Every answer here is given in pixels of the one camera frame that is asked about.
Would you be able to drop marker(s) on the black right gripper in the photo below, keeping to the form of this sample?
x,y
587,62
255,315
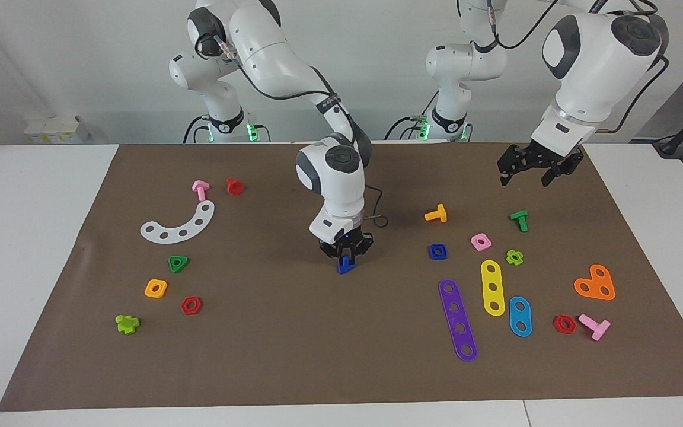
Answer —
x,y
347,243

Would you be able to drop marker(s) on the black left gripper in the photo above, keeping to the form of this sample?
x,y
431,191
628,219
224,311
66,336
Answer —
x,y
534,157

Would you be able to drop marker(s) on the blue triangular-head plastic bolt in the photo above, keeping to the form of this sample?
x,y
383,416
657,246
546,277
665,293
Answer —
x,y
346,269

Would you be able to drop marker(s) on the blue square plastic nut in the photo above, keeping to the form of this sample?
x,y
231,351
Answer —
x,y
431,255

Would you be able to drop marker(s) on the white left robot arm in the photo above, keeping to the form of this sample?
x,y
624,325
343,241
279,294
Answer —
x,y
590,77

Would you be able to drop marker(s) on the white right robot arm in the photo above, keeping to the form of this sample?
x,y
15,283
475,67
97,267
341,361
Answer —
x,y
341,201

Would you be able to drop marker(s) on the dark green plastic bolt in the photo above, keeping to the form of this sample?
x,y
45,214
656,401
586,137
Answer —
x,y
520,220

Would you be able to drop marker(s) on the light green cross nut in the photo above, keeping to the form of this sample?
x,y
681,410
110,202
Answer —
x,y
510,258

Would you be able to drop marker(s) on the pink square plastic nut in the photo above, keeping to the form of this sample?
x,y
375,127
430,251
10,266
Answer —
x,y
474,243

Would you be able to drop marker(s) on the orange plastic toy bolt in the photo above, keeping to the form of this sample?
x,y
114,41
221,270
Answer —
x,y
436,213

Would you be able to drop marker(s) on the brown table mat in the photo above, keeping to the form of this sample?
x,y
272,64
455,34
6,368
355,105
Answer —
x,y
318,356

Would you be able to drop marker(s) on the yellow three-hole plastic plate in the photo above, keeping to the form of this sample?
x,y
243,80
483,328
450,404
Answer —
x,y
493,279

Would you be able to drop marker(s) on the orange heart-shaped plastic plate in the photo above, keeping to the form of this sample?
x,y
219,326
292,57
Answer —
x,y
595,284

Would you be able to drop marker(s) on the red hexagonal-head plastic bolt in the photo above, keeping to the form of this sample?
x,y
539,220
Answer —
x,y
234,186

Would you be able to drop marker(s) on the purple four-hole plastic plate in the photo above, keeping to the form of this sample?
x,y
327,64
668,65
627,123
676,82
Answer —
x,y
458,318

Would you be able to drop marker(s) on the blue two-hole plastic plate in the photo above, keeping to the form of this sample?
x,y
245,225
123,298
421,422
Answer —
x,y
520,317

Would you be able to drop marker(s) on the white curved five-hole plate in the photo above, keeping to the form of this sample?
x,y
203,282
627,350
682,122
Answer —
x,y
193,229

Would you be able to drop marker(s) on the red hexagonal plastic nut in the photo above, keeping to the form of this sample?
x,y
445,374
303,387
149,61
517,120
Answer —
x,y
557,324
184,306

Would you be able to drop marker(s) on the pink plastic toy bolt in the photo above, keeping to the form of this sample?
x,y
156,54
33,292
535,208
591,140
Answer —
x,y
590,323
200,190

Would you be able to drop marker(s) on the green triangular plastic nut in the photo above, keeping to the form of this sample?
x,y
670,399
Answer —
x,y
172,261

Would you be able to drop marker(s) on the orange square plastic nut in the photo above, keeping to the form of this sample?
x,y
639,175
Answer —
x,y
149,290

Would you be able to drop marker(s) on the light green cross-head bolt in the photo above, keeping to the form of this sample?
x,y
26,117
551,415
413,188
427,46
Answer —
x,y
127,324

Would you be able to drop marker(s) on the white power strip box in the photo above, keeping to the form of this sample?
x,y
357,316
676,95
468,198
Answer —
x,y
57,130

